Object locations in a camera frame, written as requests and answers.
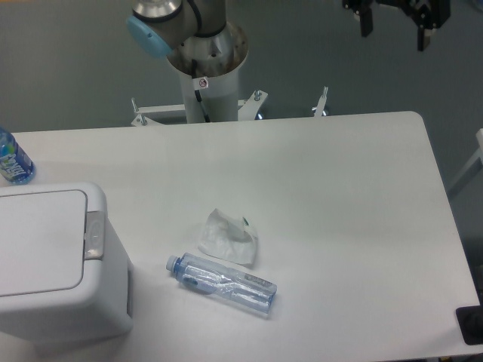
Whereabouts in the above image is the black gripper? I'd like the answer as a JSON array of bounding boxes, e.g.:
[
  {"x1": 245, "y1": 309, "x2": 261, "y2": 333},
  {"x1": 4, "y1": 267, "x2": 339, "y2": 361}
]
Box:
[{"x1": 342, "y1": 0, "x2": 451, "y2": 52}]

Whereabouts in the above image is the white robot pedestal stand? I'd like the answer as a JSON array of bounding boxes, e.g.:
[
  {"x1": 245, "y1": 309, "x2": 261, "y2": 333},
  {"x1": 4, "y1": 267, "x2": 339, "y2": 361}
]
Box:
[{"x1": 130, "y1": 21, "x2": 330, "y2": 127}]

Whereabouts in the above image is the grey lid push button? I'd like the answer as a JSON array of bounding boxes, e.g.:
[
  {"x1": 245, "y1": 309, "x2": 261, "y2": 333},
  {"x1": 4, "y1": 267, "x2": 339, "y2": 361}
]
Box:
[{"x1": 84, "y1": 211, "x2": 105, "y2": 260}]

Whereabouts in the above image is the black object at table edge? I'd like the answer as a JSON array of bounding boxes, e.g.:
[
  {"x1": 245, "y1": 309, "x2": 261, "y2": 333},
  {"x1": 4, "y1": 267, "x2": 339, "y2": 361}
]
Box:
[{"x1": 456, "y1": 305, "x2": 482, "y2": 345}]

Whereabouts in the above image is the black cable on pedestal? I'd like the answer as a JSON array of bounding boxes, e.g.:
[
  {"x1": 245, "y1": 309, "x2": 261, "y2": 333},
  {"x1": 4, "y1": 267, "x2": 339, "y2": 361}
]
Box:
[{"x1": 190, "y1": 58, "x2": 211, "y2": 124}]

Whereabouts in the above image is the white frame at right edge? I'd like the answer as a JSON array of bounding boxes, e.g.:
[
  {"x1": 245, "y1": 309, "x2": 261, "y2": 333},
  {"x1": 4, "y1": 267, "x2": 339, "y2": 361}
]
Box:
[{"x1": 447, "y1": 129, "x2": 482, "y2": 200}]

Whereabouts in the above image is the crumpled white paper wrapper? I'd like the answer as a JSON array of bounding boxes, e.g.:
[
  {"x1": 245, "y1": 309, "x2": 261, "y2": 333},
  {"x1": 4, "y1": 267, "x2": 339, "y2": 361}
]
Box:
[{"x1": 198, "y1": 208, "x2": 259, "y2": 266}]

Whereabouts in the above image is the blue labelled water bottle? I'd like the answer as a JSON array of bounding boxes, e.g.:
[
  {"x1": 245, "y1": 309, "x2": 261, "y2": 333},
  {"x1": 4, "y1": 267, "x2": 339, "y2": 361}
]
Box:
[{"x1": 1, "y1": 127, "x2": 35, "y2": 185}]

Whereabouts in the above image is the white trash can lid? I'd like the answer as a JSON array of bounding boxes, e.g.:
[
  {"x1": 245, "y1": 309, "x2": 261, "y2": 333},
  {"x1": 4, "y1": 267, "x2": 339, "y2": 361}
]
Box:
[{"x1": 1, "y1": 190, "x2": 87, "y2": 296}]

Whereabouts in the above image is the crushed clear plastic bottle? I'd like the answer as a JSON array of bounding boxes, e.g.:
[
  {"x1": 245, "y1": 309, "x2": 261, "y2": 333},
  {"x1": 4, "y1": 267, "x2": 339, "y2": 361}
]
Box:
[{"x1": 166, "y1": 253, "x2": 277, "y2": 314}]

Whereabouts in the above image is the white trash can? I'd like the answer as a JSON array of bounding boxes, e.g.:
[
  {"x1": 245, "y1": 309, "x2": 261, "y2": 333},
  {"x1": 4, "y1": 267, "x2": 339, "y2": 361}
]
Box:
[{"x1": 1, "y1": 183, "x2": 134, "y2": 344}]

